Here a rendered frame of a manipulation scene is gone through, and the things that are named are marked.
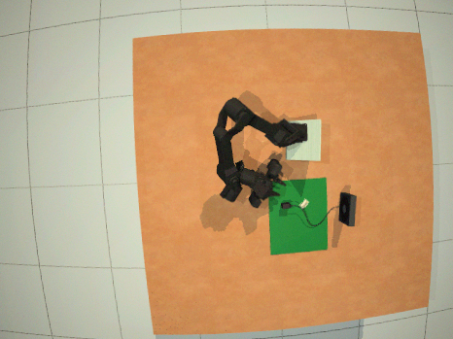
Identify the black cable with plug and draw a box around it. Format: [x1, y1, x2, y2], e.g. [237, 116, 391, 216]
[281, 202, 323, 226]

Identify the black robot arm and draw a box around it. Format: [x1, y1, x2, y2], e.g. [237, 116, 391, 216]
[213, 98, 308, 202]

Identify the green circuit board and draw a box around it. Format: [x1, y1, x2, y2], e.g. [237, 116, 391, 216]
[268, 178, 328, 254]

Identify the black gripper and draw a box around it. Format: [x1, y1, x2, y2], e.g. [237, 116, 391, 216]
[247, 159, 286, 208]

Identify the black cooling fan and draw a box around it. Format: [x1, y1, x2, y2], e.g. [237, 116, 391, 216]
[339, 192, 357, 226]

